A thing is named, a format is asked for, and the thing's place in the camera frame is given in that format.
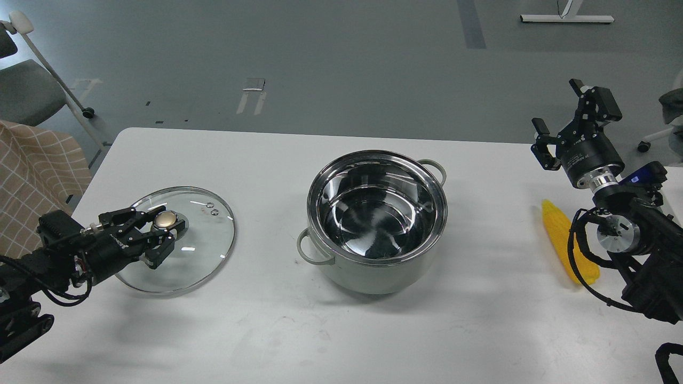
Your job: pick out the grey steel cooking pot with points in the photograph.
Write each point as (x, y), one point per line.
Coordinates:
(374, 218)

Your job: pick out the grey office chair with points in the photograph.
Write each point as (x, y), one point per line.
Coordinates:
(32, 91)

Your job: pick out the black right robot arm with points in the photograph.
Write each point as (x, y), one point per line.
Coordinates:
(626, 229)

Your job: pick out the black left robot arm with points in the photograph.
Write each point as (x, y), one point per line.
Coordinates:
(73, 259)

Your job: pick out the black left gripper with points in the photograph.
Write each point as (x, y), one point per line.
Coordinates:
(111, 250)

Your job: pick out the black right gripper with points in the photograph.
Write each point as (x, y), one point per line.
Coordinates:
(596, 109)

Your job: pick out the glass pot lid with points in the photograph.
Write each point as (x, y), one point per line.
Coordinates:
(199, 250)

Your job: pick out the beige checkered cloth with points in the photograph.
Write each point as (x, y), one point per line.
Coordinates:
(40, 169)

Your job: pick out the grey chair at right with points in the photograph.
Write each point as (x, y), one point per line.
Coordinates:
(671, 106)

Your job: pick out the white desk leg base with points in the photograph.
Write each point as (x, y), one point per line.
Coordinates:
(568, 14)

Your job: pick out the yellow corn cob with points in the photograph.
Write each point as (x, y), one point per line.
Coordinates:
(557, 226)

